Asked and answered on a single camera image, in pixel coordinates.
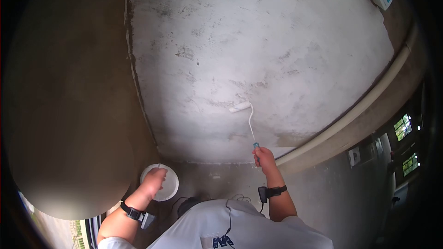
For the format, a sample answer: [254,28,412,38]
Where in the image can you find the person's left hand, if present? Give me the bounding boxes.
[142,167,168,194]

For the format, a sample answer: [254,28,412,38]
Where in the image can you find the person's right hand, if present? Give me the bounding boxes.
[252,147,277,176]

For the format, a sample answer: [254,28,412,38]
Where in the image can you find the person's left fingers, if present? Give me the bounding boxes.
[154,167,168,190]

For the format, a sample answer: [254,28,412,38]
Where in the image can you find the white paint bucket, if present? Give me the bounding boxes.
[140,163,180,202]

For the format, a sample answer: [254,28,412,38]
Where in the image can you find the white paint roller blue handle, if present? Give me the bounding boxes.
[229,101,261,163]

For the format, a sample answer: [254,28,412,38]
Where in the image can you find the black wrist band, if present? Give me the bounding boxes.
[258,185,288,204]
[120,201,156,230]

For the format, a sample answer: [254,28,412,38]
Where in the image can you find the person's body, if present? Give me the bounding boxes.
[98,199,334,249]

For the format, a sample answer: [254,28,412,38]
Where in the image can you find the white pipe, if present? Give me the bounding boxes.
[275,24,419,167]

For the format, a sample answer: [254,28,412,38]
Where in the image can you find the window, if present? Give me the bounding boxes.
[402,152,420,177]
[393,113,413,142]

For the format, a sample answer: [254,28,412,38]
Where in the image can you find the white wall switch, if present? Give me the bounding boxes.
[348,146,361,168]

